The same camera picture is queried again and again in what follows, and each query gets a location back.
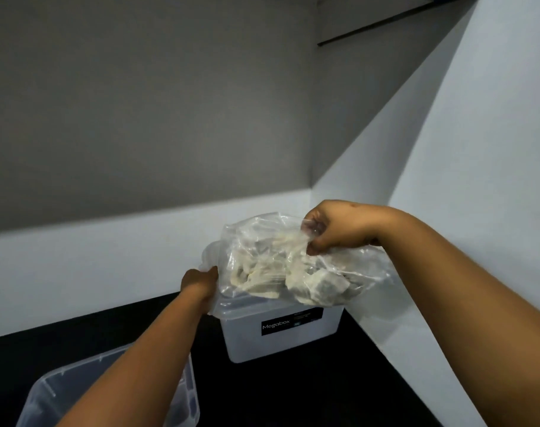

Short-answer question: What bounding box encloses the person's right hand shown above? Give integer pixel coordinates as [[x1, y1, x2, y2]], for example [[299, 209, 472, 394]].
[[303, 199, 389, 256]]

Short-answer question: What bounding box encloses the person's left hand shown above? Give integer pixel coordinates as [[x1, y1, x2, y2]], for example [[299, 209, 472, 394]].
[[180, 265, 220, 314]]

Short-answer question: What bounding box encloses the translucent lid with handle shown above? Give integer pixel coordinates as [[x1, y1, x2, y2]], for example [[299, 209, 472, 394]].
[[198, 238, 346, 318]]

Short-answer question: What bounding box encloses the large translucent storage container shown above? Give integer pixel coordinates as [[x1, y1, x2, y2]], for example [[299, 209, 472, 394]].
[[218, 304, 345, 364]]

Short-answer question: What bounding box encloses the clear plastic bag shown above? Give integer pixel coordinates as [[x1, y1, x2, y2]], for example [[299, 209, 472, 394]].
[[207, 212, 395, 318]]

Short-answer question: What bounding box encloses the small clear bin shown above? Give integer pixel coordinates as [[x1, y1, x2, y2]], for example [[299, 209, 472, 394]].
[[15, 342, 201, 427]]

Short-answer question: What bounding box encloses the person's right forearm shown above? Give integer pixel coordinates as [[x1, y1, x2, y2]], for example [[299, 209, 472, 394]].
[[372, 206, 540, 427]]

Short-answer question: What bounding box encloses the person's left forearm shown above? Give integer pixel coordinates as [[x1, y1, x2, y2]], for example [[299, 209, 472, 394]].
[[56, 297, 213, 427]]

